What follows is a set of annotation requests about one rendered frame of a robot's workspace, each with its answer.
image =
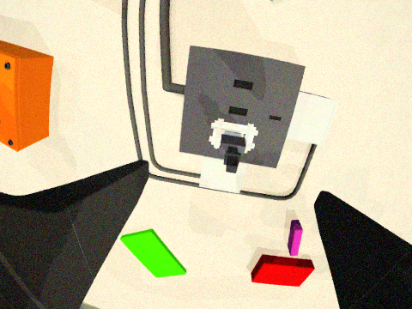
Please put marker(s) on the magenta rectangular block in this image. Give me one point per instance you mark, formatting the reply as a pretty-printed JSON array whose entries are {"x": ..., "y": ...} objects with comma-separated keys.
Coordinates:
[{"x": 294, "y": 237}]

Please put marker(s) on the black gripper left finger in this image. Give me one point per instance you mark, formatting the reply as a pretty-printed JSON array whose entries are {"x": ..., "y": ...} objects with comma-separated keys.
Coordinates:
[{"x": 53, "y": 242}]

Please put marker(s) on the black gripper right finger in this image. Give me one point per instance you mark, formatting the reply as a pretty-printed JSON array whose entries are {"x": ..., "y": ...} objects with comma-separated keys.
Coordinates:
[{"x": 371, "y": 267}]

